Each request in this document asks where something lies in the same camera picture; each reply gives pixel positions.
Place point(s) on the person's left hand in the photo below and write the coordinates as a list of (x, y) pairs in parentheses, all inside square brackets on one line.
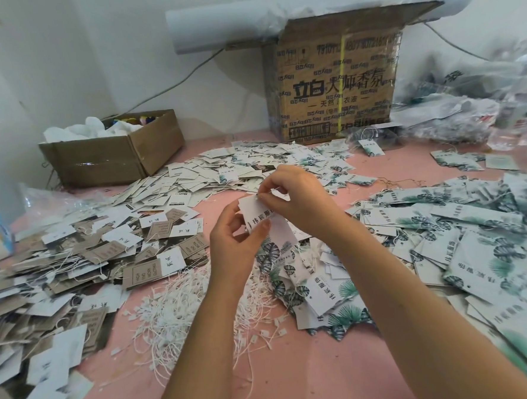
[(234, 248)]

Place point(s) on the person's left forearm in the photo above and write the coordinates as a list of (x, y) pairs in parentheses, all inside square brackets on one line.
[(202, 361)]

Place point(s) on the large printed cardboard box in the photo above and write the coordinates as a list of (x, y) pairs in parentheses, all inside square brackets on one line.
[(336, 81)]

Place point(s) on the small open cardboard box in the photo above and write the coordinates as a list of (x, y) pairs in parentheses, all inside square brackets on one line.
[(109, 153)]

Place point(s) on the person's right forearm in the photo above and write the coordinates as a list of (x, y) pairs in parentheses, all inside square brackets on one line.
[(422, 321)]

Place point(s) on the person's right hand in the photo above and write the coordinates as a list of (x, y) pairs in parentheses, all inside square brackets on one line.
[(304, 203)]

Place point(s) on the pile of green leaf tags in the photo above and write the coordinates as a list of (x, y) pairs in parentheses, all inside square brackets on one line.
[(436, 249)]

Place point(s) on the pile of brown white tags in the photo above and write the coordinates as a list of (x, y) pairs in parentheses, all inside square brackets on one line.
[(56, 299)]

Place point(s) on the white crumpled material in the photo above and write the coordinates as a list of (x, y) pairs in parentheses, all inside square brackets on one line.
[(81, 130)]

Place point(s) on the single white leaf print tag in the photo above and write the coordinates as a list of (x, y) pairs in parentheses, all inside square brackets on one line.
[(257, 217)]

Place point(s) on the clear plastic bag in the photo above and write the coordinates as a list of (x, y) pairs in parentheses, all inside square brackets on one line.
[(45, 200)]

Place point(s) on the heap of small tags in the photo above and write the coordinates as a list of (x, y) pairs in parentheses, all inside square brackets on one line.
[(235, 168)]

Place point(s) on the white roll in plastic wrap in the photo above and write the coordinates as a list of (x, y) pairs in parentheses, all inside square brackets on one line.
[(221, 22)]

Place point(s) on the heap of clear plastic bags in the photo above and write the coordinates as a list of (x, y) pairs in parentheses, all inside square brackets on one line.
[(471, 100)]

